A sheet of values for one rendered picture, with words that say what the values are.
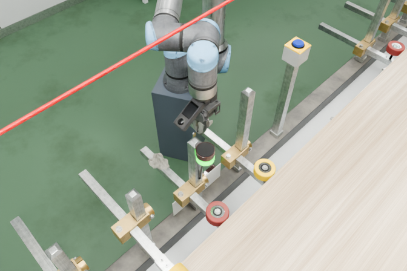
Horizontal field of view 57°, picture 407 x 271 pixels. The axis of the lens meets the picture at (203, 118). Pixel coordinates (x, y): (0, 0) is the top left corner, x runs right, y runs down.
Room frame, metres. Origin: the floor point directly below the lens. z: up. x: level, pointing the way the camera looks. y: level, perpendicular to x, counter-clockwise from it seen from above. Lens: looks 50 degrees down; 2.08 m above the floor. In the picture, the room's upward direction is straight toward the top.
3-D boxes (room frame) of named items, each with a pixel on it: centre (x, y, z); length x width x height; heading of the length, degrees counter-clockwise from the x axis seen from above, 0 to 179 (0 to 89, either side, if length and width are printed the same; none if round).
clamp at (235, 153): (0.87, -0.14, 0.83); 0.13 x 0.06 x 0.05; 135
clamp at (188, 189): (0.69, 0.04, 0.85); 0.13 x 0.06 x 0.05; 135
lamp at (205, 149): (0.68, -0.01, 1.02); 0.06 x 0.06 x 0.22; 45
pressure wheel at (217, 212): (0.57, -0.05, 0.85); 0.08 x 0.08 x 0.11
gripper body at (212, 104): (0.85, 0.00, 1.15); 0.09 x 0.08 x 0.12; 135
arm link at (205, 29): (0.96, 0.01, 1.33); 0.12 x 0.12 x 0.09; 86
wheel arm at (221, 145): (0.89, -0.09, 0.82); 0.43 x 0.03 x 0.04; 45
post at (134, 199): (0.53, 0.20, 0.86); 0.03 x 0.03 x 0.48; 45
